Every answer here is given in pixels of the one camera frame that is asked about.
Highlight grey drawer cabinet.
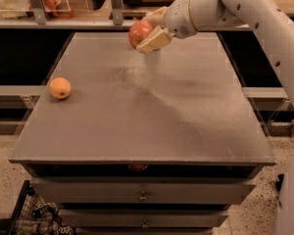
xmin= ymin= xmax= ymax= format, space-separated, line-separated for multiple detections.
xmin=10 ymin=32 xmax=275 ymax=235

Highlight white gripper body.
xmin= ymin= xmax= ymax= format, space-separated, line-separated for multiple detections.
xmin=164 ymin=0 xmax=197 ymax=39

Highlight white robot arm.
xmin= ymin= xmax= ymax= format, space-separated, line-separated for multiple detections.
xmin=137 ymin=0 xmax=294 ymax=235

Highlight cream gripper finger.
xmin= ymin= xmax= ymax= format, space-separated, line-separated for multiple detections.
xmin=143 ymin=6 xmax=167 ymax=27
xmin=136 ymin=25 xmax=174 ymax=54

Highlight orange fruit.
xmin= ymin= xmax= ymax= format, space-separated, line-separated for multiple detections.
xmin=49 ymin=77 xmax=72 ymax=100

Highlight red apple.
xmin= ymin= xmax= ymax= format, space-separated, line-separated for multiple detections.
xmin=128 ymin=21 xmax=154 ymax=48

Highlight black wire basket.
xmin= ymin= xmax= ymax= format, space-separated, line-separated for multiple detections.
xmin=0 ymin=180 xmax=76 ymax=235

